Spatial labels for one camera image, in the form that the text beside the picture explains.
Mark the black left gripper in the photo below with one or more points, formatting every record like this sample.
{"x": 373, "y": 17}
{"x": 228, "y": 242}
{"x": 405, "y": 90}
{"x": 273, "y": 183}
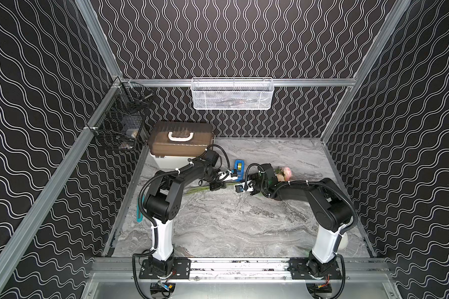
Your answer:
{"x": 217, "y": 183}

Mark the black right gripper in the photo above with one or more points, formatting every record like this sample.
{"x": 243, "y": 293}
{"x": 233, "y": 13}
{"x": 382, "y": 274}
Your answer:
{"x": 251, "y": 175}

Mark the pink artificial flower bouquet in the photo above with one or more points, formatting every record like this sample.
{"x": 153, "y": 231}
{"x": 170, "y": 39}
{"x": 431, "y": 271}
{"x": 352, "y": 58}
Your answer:
{"x": 284, "y": 174}

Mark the blue tape dispenser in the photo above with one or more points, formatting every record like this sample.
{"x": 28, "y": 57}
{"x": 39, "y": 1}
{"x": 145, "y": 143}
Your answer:
{"x": 239, "y": 168}

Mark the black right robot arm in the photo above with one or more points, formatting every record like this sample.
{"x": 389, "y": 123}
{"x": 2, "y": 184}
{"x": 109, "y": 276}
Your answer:
{"x": 332, "y": 209}

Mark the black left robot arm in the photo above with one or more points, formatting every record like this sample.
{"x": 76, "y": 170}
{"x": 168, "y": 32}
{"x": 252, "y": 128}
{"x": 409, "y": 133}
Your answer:
{"x": 159, "y": 201}

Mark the white tape roll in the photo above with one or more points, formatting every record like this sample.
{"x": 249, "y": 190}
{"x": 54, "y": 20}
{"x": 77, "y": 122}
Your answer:
{"x": 344, "y": 242}

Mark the brown lid white storage box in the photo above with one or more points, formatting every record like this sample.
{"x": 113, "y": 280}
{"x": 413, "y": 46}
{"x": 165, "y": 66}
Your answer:
{"x": 172, "y": 144}

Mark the teal comb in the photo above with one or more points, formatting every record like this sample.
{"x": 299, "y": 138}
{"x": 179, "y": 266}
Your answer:
{"x": 139, "y": 215}

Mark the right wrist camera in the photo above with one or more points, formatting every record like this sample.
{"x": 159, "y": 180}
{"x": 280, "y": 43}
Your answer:
{"x": 245, "y": 186}

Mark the white mesh wall basket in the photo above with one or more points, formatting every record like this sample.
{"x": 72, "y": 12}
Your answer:
{"x": 240, "y": 93}

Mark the black wire wall basket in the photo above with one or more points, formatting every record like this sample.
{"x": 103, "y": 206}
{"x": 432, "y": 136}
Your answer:
{"x": 121, "y": 125}

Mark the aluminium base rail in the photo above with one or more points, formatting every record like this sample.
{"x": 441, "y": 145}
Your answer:
{"x": 240, "y": 278}

